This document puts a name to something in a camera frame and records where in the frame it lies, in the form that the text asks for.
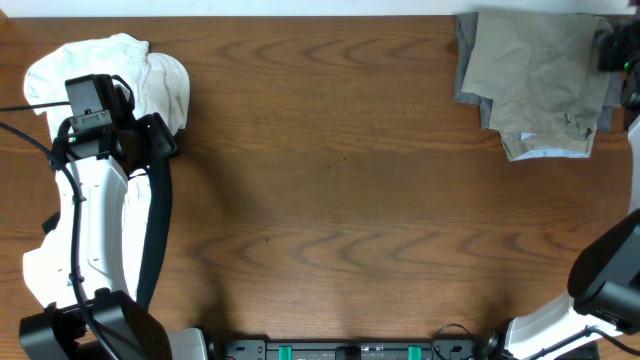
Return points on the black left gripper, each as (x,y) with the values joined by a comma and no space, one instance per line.
(162,139)

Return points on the khaki green shorts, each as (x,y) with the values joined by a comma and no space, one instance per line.
(540,71)

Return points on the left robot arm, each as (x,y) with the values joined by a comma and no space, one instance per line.
(111,325)

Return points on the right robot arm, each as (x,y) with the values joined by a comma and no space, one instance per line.
(602,296)

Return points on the folded grey shorts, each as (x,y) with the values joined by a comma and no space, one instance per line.
(466,25)

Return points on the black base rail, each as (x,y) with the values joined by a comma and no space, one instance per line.
(442,347)

